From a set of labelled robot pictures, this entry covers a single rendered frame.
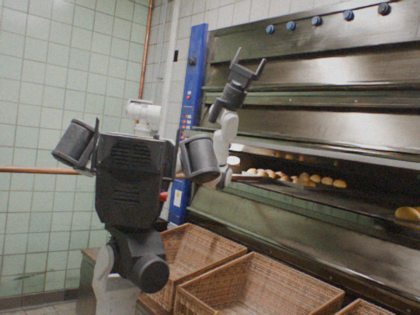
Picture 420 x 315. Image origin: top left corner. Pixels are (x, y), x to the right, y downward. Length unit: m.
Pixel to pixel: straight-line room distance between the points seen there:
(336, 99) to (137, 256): 1.12
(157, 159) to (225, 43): 1.47
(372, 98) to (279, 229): 0.78
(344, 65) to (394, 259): 0.85
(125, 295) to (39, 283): 1.89
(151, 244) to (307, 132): 0.96
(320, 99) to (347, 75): 0.17
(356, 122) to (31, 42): 2.22
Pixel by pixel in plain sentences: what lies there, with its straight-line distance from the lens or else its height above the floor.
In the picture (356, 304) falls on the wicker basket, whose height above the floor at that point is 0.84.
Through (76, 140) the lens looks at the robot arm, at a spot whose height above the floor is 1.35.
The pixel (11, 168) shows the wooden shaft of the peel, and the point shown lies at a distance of 1.82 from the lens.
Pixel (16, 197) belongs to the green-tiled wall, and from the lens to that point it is 3.13.
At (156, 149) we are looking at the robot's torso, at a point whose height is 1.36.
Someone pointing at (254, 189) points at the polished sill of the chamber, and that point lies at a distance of 2.19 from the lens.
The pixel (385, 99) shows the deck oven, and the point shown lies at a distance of 1.78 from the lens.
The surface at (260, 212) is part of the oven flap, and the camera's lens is 2.18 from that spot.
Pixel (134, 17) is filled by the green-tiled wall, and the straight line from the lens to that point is 3.41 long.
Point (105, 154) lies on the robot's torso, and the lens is 1.25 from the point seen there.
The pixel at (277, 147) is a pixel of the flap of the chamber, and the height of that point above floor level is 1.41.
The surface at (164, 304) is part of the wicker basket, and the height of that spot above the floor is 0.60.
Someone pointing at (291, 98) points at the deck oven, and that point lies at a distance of 2.07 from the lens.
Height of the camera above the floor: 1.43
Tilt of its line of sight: 3 degrees down
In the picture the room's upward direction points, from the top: 7 degrees clockwise
